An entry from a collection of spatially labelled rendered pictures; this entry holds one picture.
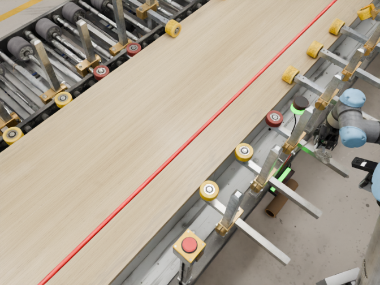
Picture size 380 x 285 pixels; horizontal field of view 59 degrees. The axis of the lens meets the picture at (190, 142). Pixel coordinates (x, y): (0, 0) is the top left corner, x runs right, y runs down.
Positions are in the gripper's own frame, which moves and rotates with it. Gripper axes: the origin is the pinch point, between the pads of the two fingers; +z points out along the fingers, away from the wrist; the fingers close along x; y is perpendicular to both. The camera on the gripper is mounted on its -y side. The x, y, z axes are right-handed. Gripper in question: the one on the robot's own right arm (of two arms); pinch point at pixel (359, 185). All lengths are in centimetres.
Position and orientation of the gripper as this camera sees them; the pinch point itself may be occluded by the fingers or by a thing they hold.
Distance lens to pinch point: 171.8
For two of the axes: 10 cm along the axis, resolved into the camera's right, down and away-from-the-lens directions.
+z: -0.4, 5.2, 8.5
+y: 7.6, 5.7, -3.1
